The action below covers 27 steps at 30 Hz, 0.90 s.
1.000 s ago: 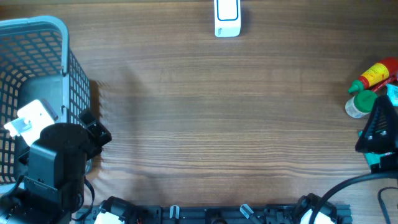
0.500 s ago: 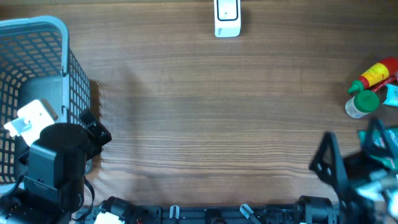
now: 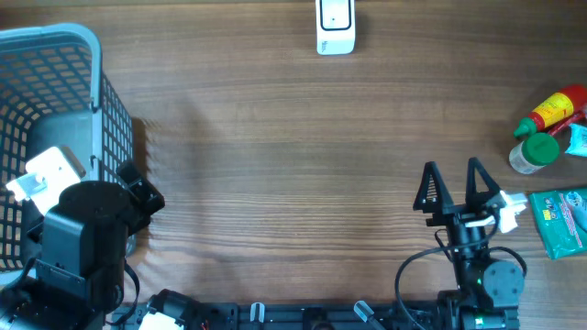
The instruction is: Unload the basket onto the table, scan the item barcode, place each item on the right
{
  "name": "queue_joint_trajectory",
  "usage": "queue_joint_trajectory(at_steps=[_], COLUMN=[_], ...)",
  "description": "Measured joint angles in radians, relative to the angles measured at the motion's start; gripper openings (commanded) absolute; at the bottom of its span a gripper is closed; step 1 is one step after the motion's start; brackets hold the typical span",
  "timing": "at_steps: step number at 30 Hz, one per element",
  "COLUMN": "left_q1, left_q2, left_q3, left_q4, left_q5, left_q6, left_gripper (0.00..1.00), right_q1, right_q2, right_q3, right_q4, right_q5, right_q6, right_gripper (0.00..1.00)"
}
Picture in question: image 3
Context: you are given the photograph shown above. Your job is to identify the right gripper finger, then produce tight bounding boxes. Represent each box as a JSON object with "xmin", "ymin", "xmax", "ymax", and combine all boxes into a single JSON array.
[
  {"xmin": 413, "ymin": 161, "xmax": 454, "ymax": 214},
  {"xmin": 465, "ymin": 157, "xmax": 502, "ymax": 208}
]

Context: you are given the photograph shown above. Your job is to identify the grey plastic mesh basket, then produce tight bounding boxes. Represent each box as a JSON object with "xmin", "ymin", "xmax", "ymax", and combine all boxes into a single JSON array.
[{"xmin": 0, "ymin": 22, "xmax": 136, "ymax": 286}]

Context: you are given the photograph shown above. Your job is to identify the red sauce bottle green cap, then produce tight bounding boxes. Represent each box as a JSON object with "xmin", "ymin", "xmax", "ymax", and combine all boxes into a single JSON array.
[{"xmin": 514, "ymin": 84, "xmax": 586, "ymax": 138}]

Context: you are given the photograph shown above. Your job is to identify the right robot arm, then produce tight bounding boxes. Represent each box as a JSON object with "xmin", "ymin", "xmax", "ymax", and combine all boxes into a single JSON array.
[{"xmin": 413, "ymin": 158, "xmax": 527, "ymax": 329}]

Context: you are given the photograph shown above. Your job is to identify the green lid spice jar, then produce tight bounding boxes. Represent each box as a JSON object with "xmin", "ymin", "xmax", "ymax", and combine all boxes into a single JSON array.
[{"xmin": 509, "ymin": 133, "xmax": 560, "ymax": 175}]

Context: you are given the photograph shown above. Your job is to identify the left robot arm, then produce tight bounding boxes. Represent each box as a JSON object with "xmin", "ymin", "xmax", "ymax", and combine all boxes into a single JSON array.
[{"xmin": 1, "ymin": 160, "xmax": 165, "ymax": 329}]

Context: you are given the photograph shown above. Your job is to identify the teal wet wipes packet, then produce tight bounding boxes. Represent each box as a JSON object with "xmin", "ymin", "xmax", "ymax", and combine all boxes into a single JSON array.
[{"xmin": 565, "ymin": 124, "xmax": 587, "ymax": 158}]

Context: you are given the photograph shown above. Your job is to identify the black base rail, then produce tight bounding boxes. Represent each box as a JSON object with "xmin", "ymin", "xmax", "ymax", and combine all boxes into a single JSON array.
[{"xmin": 111, "ymin": 288, "xmax": 521, "ymax": 330}]

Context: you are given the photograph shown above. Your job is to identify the green 3M gloves packet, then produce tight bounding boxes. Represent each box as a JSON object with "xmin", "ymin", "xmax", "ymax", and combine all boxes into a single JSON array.
[{"xmin": 529, "ymin": 187, "xmax": 586, "ymax": 260}]

